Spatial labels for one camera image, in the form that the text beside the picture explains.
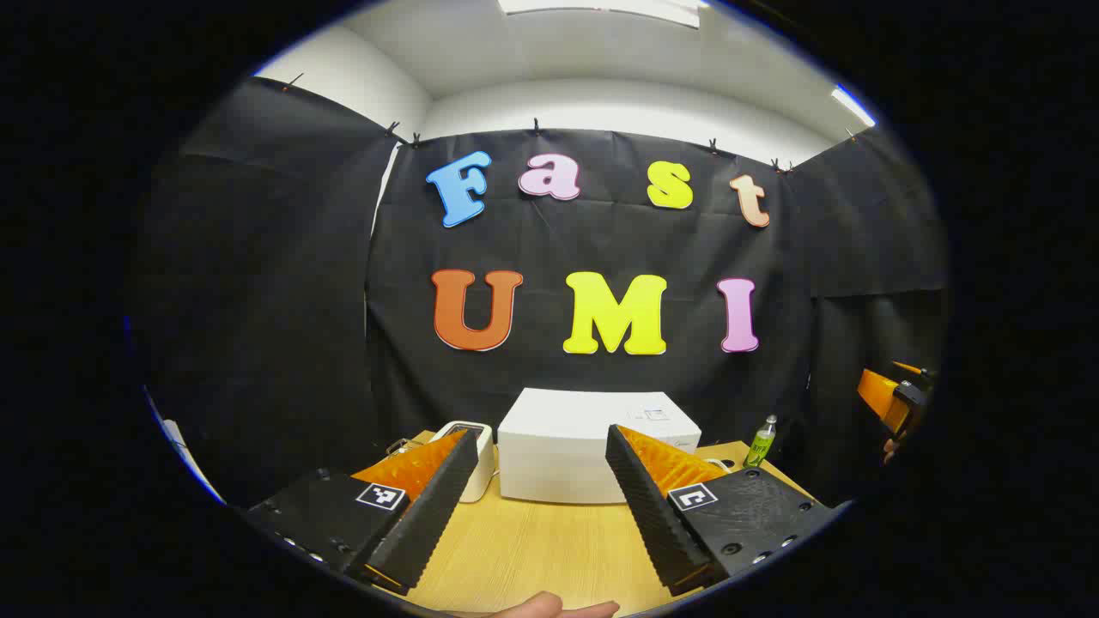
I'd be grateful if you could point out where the green drink bottle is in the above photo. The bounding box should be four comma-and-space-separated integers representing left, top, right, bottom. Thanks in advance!
744, 415, 779, 470

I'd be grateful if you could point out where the ceiling light panel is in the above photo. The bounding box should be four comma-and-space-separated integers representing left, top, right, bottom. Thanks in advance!
498, 0, 701, 28
830, 85, 877, 129

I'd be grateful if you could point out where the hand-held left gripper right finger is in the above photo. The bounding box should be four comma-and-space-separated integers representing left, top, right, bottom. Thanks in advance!
605, 423, 840, 597

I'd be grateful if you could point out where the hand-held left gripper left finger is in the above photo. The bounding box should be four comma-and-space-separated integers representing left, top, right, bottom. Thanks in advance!
245, 427, 480, 596

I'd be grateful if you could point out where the white microwave oven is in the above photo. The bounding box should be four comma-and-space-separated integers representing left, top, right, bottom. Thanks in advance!
497, 388, 702, 505

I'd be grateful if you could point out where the white toaster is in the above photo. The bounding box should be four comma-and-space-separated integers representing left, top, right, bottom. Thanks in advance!
429, 421, 497, 504

